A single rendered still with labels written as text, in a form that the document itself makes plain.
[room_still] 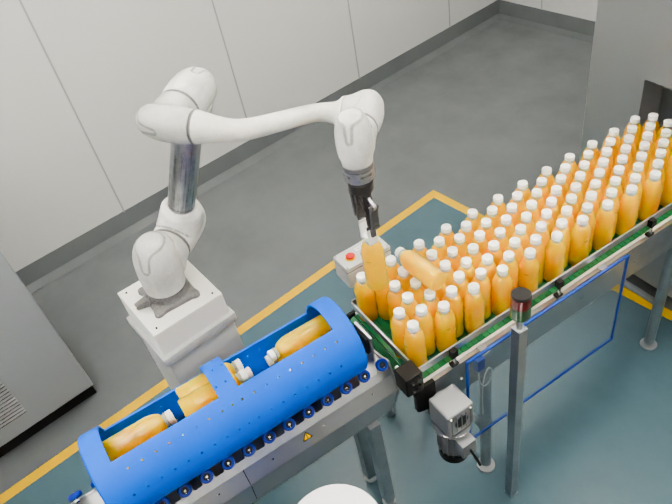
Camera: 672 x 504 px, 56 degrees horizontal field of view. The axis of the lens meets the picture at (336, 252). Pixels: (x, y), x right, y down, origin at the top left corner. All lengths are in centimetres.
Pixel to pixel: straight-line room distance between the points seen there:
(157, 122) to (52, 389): 210
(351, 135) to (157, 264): 91
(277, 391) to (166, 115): 87
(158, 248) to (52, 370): 150
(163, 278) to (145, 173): 252
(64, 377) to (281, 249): 154
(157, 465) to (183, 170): 94
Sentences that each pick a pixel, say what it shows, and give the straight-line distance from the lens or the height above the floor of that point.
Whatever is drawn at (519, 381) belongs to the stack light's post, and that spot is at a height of 84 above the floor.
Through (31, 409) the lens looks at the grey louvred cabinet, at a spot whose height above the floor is 20.
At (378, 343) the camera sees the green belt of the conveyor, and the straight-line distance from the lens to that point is 236.
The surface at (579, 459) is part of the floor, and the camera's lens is 316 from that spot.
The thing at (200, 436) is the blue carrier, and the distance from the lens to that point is 196.
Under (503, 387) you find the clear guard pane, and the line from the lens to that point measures 253.
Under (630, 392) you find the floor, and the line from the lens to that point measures 340.
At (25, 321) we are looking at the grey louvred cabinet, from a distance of 340.
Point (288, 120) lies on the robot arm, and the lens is 187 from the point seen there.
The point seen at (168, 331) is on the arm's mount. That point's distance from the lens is 238.
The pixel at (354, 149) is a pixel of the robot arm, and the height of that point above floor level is 179.
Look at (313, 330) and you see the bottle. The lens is 212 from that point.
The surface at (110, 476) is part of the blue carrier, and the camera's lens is 197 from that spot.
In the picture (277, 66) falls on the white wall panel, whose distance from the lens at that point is 510.
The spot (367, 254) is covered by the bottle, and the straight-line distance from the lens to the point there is 199.
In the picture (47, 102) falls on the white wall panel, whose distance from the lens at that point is 437.
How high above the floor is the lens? 272
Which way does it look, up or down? 42 degrees down
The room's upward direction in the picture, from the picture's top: 12 degrees counter-clockwise
